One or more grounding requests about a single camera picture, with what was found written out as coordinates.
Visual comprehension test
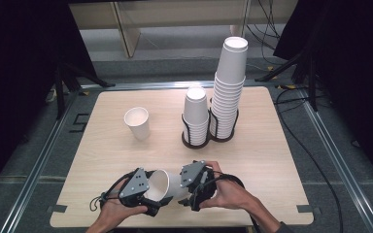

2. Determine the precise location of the black wire cup holder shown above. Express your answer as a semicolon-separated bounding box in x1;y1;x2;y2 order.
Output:
180;106;241;150

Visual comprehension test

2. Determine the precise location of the bundle of black cables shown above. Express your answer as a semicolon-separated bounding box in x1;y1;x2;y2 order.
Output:
246;0;283;66

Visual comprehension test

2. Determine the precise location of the black metal stand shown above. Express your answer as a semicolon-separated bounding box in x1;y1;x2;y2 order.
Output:
254;48;320;113
52;62;116;120

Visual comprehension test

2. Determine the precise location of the short stack of white cups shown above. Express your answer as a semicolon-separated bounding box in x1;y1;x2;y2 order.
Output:
182;86;210;148

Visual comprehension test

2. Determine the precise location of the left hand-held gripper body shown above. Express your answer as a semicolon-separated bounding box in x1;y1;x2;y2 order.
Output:
118;167;162;217

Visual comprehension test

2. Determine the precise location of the person's right hand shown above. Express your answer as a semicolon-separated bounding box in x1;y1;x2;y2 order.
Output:
198;160;257;212

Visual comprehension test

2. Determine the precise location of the black curtain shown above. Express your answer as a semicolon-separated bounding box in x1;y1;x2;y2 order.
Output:
273;0;373;192
0;0;98;202

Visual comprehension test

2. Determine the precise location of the light wooden shelf unit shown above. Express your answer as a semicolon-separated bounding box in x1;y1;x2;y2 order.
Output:
69;0;299;59

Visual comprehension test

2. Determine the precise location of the single white paper cup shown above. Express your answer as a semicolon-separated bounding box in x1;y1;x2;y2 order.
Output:
123;106;152;142
145;169;192;203

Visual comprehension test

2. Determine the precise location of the right hand-held gripper cable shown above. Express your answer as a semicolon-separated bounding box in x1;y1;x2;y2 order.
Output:
203;173;261;233

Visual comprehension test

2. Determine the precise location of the metal floor rail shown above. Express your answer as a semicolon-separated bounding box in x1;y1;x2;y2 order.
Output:
81;80;273;91
0;88;82;233
299;88;373;233

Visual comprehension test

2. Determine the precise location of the long black floor cable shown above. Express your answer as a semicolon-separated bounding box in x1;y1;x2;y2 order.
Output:
273;85;345;233

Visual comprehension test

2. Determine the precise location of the hand-held gripper cable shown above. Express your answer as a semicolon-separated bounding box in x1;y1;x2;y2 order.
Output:
203;173;261;233
88;170;137;213

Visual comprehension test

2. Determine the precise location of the person's left hand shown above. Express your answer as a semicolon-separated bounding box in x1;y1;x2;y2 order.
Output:
95;179;150;232

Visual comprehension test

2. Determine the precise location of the left hand-held gripper cable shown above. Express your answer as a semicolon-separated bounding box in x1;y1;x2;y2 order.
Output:
88;170;137;213

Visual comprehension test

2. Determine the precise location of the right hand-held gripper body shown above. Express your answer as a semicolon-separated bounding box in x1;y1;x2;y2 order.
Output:
178;159;220;212

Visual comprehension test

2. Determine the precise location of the tall stack of white cups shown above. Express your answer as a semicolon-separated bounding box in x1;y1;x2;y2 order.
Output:
209;36;250;140

